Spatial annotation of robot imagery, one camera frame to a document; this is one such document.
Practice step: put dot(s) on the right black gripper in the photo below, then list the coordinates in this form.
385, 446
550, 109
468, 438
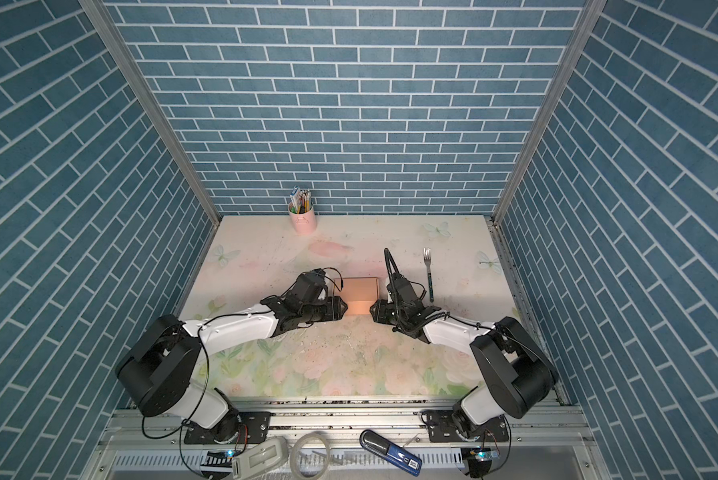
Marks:
379, 312

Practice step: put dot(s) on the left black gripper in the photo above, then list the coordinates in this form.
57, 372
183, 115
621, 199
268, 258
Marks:
334, 308

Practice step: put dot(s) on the orange paper box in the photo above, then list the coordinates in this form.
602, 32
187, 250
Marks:
360, 294

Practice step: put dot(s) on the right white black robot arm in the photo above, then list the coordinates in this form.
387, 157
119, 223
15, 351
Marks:
516, 372

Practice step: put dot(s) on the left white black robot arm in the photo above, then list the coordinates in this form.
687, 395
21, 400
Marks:
158, 370

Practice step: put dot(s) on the pink metal pen cup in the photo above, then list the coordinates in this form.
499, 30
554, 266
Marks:
304, 222

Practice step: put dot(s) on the blue handheld device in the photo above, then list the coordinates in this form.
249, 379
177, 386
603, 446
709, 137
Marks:
390, 452

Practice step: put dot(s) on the grey handheld device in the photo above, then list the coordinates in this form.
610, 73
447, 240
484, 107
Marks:
261, 459

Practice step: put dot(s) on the fork with teal handle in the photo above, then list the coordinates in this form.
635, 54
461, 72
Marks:
427, 258

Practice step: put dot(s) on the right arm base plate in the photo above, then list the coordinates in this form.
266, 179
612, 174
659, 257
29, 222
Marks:
446, 426

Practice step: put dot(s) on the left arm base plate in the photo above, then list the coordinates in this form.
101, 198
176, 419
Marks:
240, 429

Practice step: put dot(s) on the aluminium frame rail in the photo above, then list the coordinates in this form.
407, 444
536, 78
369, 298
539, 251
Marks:
341, 420

